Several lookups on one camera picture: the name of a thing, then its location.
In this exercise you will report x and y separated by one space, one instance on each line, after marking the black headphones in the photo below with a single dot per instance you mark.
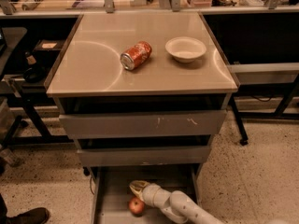
34 73

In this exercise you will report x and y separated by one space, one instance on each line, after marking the red apple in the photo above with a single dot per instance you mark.
136 206

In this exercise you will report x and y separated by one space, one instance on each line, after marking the black desk frame left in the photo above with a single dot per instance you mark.
12 36

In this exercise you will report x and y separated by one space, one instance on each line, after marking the top grey drawer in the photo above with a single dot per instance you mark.
116 125

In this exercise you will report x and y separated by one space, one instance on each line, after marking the open bottom grey drawer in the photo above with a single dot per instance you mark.
112 192

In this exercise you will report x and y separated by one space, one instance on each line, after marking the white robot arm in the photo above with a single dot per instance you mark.
176 205

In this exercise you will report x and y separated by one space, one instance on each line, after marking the grey drawer cabinet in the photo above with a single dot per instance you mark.
88 77

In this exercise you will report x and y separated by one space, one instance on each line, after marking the dark shoe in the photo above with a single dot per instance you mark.
34 216

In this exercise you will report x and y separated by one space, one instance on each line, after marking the white paper bowl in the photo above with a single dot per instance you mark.
185 49

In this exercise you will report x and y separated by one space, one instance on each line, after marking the middle grey drawer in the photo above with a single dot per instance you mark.
143 156

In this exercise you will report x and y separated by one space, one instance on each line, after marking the orange soda can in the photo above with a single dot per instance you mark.
136 55

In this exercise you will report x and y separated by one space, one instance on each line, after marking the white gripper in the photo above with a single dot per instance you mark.
149 191

